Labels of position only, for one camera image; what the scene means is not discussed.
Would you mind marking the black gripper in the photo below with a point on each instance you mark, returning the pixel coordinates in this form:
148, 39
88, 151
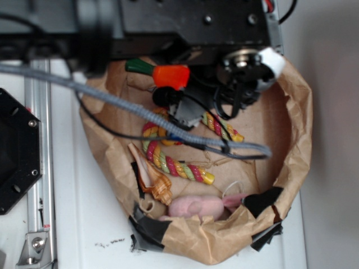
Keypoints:
232, 85

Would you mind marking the orange plastic toy carrot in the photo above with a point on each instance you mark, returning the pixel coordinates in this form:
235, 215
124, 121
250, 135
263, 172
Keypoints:
174, 76

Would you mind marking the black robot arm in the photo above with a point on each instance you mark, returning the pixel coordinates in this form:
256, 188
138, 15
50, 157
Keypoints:
231, 47

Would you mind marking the brown paper bag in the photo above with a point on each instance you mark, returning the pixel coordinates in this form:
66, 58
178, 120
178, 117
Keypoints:
281, 119

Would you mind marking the pink plush bunny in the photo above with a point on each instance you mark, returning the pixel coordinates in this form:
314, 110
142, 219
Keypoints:
189, 206

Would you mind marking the tan conch seashell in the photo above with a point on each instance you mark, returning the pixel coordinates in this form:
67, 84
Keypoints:
150, 179

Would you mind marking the white plastic cooler lid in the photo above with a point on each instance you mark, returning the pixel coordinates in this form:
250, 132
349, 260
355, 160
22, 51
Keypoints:
90, 228

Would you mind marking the multicoloured twisted rope toy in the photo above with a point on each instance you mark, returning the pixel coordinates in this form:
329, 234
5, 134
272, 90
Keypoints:
157, 156

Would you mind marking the black octagonal mount plate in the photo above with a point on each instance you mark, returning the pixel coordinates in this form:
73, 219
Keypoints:
20, 151

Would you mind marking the silver corner bracket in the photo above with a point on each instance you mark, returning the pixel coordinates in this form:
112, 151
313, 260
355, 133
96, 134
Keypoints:
36, 252

